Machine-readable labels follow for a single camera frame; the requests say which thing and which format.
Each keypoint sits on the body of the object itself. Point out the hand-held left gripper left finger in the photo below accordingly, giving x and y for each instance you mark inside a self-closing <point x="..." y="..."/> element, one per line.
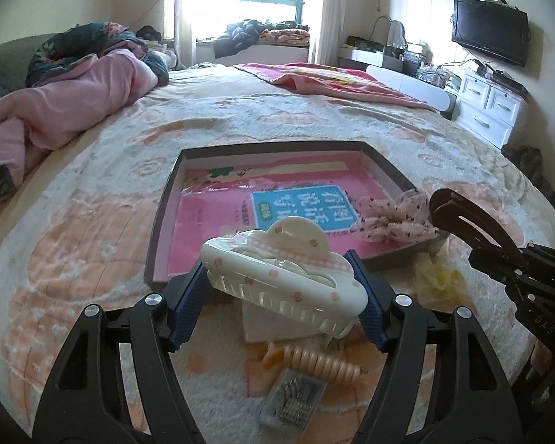
<point x="192" y="300"/>

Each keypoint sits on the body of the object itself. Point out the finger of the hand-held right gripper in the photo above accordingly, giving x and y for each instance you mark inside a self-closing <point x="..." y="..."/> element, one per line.
<point x="525" y="305"/>
<point x="490" y="263"/>

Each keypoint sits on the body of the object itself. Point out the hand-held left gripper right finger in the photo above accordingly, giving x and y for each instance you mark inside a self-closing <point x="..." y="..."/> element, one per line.
<point x="374" y="319"/>

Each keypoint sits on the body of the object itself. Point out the yellow scrunchie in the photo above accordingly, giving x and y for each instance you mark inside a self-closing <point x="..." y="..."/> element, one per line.
<point x="437" y="282"/>

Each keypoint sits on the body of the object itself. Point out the brown hair clip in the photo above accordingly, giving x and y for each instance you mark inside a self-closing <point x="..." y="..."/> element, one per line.
<point x="453" y="215"/>

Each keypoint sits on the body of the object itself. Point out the dark cardboard box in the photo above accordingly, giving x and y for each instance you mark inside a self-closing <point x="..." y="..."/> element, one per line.
<point x="164" y="240"/>

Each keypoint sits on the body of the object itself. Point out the white dotted hair claw clip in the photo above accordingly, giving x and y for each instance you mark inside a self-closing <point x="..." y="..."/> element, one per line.
<point x="282" y="277"/>

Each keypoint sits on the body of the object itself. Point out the pink dotted sheer scrunchie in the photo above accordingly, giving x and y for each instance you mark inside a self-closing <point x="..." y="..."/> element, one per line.
<point x="397" y="226"/>

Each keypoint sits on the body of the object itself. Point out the small orange hair clip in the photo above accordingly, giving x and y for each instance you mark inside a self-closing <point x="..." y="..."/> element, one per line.
<point x="273" y="358"/>

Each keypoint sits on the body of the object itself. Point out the clear hairpin packet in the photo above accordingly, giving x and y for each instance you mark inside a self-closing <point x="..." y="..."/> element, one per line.
<point x="291" y="397"/>

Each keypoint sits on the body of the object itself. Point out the person's right hand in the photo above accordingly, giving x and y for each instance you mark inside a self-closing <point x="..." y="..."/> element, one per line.
<point x="545" y="360"/>

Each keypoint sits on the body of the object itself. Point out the pink book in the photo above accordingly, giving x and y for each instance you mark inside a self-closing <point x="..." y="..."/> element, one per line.
<point x="222" y="222"/>

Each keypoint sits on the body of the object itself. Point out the dark cloth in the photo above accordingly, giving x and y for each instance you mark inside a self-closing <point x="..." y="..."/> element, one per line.
<point x="532" y="171"/>

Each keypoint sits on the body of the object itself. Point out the white drawer cabinet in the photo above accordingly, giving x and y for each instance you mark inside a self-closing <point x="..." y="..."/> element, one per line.
<point x="485" y="111"/>

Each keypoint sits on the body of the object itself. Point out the black set-top box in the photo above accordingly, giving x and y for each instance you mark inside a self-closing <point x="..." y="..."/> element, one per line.
<point x="499" y="81"/>

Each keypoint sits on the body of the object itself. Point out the white bed footboard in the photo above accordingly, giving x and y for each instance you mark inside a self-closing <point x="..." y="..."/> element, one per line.
<point x="421" y="85"/>

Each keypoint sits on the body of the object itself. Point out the pink quilt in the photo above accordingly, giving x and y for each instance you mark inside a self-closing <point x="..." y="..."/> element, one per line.
<point x="74" y="101"/>

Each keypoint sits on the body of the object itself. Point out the black television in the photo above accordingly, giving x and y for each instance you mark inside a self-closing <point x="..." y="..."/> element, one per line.
<point x="490" y="27"/>

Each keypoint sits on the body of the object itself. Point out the pink printed blanket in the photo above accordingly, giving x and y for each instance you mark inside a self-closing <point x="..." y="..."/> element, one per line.
<point x="333" y="81"/>

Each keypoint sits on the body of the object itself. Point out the white desk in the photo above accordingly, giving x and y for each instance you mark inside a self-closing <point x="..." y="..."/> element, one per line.
<point x="356" y="55"/>

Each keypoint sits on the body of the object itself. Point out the dark jacket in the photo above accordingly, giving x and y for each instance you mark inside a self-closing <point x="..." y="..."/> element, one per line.
<point x="236" y="39"/>

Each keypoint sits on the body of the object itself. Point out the black cloth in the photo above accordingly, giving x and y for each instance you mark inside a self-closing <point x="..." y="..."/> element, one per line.
<point x="149" y="33"/>

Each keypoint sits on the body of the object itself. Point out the dark floral duvet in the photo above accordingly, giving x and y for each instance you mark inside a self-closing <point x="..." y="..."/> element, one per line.
<point x="88" y="39"/>

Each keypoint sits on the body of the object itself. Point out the orange patterned blanket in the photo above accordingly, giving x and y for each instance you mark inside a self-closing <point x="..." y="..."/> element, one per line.
<point x="284" y="34"/>

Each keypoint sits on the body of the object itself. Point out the white curtain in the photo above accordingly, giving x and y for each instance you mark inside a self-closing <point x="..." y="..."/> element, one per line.
<point x="323" y="9"/>
<point x="182" y="9"/>

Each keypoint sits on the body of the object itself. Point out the grey headboard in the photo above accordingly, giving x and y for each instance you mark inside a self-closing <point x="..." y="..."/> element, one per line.
<point x="4" y="62"/>

